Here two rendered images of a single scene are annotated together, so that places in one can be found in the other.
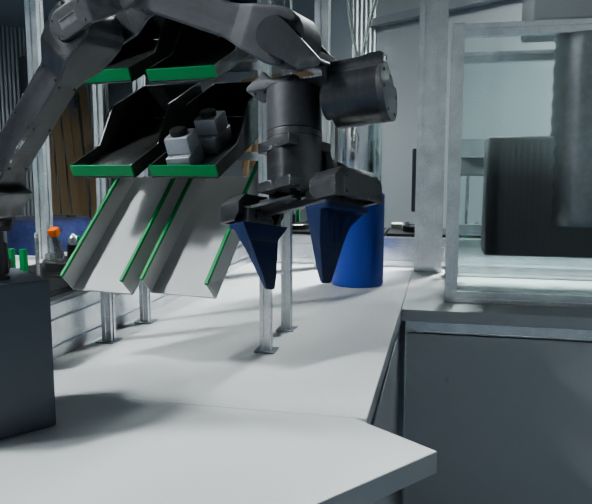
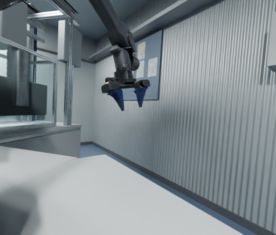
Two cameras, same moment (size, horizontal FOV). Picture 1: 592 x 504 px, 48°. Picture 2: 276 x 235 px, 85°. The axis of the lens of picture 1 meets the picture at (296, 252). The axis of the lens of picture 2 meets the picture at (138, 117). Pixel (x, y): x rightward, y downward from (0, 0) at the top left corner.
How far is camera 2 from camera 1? 0.84 m
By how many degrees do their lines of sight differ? 88
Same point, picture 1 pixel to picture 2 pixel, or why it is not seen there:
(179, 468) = (95, 186)
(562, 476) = not seen: hidden behind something
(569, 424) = not seen: hidden behind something
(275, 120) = (128, 62)
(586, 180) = (24, 93)
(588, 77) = (24, 63)
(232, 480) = (110, 177)
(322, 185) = (147, 83)
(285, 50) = (132, 44)
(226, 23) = (118, 24)
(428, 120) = not seen: outside the picture
